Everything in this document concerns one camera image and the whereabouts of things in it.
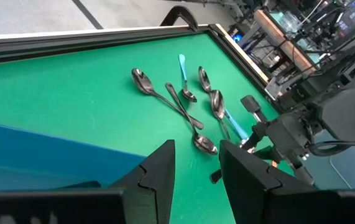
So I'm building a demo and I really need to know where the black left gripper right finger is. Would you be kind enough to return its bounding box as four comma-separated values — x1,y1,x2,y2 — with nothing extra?
219,139,355,224

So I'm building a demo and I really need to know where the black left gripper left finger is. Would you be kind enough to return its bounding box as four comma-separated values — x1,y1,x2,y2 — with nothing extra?
0,139,177,224

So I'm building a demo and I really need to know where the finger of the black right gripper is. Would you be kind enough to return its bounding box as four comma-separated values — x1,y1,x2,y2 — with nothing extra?
210,169,224,185
241,95,270,124

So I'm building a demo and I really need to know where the dark metal spoon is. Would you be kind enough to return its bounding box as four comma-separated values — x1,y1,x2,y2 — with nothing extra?
164,82,219,156
210,89,231,141
131,67,205,130

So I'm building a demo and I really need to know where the grey-blue plastic bin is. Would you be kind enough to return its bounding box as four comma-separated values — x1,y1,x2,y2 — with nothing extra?
301,129,355,190

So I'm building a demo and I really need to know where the wooden workbench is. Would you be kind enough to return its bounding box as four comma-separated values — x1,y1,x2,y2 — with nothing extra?
253,9,318,75

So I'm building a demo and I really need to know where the dark blue plastic bin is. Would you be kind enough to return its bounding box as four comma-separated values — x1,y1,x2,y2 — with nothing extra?
0,119,147,200

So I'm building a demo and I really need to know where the black table clamp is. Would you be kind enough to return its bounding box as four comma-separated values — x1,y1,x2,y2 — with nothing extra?
160,5,199,32

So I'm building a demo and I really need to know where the silver angle bracket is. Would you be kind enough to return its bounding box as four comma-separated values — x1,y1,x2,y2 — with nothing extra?
264,77,285,100

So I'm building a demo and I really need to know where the teal-handled silver spoon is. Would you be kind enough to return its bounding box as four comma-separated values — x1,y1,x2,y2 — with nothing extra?
198,65,250,141
178,54,198,103

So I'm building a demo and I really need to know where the black table frame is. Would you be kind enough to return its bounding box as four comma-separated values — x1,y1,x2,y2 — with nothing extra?
0,23,277,103

